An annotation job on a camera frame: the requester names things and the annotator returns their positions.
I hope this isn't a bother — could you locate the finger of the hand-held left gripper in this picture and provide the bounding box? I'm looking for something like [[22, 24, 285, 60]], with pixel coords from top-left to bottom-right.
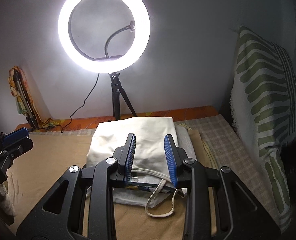
[[1, 136, 34, 160], [0, 127, 30, 148]]

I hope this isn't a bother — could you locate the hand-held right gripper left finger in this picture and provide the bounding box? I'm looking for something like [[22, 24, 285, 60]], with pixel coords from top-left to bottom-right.
[[16, 133, 137, 240]]

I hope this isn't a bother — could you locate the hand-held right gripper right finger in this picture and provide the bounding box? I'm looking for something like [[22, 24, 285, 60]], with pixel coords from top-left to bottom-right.
[[164, 134, 281, 240]]

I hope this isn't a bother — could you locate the white tank top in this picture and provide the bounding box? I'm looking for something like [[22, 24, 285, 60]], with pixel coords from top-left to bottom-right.
[[86, 117, 188, 217]]

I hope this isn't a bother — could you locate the folded silver black tripod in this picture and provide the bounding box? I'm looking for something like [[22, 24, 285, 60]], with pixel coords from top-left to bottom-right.
[[13, 70, 39, 130]]

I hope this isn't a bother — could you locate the beige blanket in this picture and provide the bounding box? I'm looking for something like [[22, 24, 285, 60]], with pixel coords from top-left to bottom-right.
[[3, 127, 221, 240]]

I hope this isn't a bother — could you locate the white fuzzy underblanket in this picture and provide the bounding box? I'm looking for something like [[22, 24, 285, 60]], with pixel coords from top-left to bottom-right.
[[0, 179, 16, 218]]

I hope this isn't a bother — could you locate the orange patterned bed sheet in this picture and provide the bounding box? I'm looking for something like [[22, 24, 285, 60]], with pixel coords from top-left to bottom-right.
[[14, 106, 220, 132]]

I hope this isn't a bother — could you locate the pale checkered cloth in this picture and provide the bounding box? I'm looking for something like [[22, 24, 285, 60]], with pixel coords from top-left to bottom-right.
[[174, 114, 289, 230]]

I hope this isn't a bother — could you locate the tripod with colourful scarf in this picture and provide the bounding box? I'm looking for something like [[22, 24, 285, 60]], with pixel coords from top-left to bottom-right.
[[8, 66, 61, 130]]

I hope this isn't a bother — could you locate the green white striped pillow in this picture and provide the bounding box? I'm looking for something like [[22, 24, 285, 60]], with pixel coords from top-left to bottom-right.
[[229, 25, 296, 235]]

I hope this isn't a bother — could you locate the black gooseneck phone holder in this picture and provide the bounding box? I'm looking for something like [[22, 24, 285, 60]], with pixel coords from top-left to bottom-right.
[[104, 20, 136, 59]]

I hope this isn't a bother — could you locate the black ring light tripod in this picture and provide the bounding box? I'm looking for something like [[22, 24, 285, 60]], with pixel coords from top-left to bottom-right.
[[107, 72, 138, 122]]

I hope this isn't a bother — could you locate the black ring light cable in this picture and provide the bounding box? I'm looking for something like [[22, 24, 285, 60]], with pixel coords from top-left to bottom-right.
[[61, 72, 100, 133]]

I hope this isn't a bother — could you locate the round white ring light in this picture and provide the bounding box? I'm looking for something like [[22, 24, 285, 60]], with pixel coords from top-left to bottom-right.
[[58, 0, 151, 74]]

